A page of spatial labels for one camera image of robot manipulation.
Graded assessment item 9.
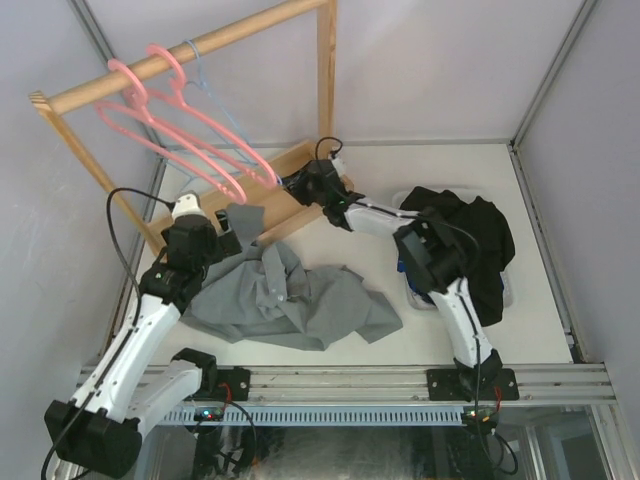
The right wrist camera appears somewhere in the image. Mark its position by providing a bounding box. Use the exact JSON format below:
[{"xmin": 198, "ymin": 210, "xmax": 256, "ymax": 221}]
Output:
[{"xmin": 331, "ymin": 156, "xmax": 346, "ymax": 177}]

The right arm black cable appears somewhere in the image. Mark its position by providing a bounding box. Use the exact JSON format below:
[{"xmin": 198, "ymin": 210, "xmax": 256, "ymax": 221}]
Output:
[{"xmin": 314, "ymin": 137, "xmax": 484, "ymax": 416}]

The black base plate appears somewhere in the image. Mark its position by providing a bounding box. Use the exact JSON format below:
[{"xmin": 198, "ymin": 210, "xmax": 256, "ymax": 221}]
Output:
[
  {"xmin": 426, "ymin": 368, "xmax": 520, "ymax": 402},
  {"xmin": 214, "ymin": 367, "xmax": 251, "ymax": 402}
]

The pink hanger of plaid shirt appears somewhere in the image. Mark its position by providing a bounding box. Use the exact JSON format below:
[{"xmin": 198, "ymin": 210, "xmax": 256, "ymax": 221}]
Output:
[{"xmin": 146, "ymin": 43, "xmax": 281, "ymax": 193}]

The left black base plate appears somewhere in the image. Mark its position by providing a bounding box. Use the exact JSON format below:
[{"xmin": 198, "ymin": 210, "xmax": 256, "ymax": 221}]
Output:
[{"xmin": 214, "ymin": 367, "xmax": 251, "ymax": 402}]

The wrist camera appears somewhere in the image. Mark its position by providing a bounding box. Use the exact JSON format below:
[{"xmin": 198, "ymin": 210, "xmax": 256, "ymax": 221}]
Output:
[
  {"xmin": 171, "ymin": 191, "xmax": 206, "ymax": 220},
  {"xmin": 331, "ymin": 156, "xmax": 346, "ymax": 177}
]

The grey shirt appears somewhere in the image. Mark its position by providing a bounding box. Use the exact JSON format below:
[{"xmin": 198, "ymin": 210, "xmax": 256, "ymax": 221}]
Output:
[{"xmin": 181, "ymin": 204, "xmax": 403, "ymax": 351}]

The wooden clothes rack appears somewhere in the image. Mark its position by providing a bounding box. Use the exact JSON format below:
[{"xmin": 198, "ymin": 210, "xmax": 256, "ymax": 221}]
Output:
[{"xmin": 29, "ymin": 1, "xmax": 337, "ymax": 252}]

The black shirt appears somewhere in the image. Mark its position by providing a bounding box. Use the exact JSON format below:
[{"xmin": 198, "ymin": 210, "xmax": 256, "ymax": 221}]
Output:
[{"xmin": 400, "ymin": 186, "xmax": 516, "ymax": 327}]

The white plastic basket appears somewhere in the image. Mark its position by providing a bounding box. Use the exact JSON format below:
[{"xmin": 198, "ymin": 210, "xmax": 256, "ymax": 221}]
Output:
[{"xmin": 391, "ymin": 185, "xmax": 515, "ymax": 311}]

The pink hanger of white shirt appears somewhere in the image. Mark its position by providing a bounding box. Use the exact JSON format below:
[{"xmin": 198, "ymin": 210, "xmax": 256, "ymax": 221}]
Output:
[{"xmin": 94, "ymin": 58, "xmax": 249, "ymax": 206}]

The aluminium mounting rail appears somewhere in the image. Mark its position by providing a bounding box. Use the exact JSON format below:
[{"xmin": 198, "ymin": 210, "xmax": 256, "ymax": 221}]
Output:
[{"xmin": 79, "ymin": 363, "xmax": 617, "ymax": 404}]

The slotted grey cable duct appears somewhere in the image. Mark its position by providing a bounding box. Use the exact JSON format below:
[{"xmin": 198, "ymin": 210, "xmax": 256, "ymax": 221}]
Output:
[{"xmin": 160, "ymin": 405, "xmax": 464, "ymax": 427}]

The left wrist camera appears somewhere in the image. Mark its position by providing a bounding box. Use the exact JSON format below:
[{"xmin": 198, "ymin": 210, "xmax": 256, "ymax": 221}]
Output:
[{"xmin": 171, "ymin": 191, "xmax": 206, "ymax": 220}]

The blue plaid shirt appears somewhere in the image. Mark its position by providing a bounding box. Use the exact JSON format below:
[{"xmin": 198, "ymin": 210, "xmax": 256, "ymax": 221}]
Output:
[{"xmin": 397, "ymin": 259, "xmax": 429, "ymax": 310}]

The left camera black cable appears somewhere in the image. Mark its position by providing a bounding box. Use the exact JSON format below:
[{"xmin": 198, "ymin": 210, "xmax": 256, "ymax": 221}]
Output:
[{"xmin": 40, "ymin": 188, "xmax": 176, "ymax": 480}]

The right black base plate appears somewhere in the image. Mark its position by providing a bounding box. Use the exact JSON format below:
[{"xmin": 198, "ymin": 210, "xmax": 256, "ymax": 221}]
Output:
[{"xmin": 426, "ymin": 368, "xmax": 520, "ymax": 402}]

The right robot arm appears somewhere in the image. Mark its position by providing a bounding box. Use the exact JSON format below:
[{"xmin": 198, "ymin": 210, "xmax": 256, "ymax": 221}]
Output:
[{"xmin": 282, "ymin": 160, "xmax": 502, "ymax": 399}]

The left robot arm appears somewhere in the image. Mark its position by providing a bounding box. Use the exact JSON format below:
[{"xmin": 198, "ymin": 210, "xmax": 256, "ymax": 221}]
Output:
[{"xmin": 44, "ymin": 207, "xmax": 241, "ymax": 479}]

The light blue wire hanger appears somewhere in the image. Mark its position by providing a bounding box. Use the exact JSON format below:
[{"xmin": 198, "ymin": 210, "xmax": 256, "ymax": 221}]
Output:
[{"xmin": 184, "ymin": 40, "xmax": 252, "ymax": 156}]

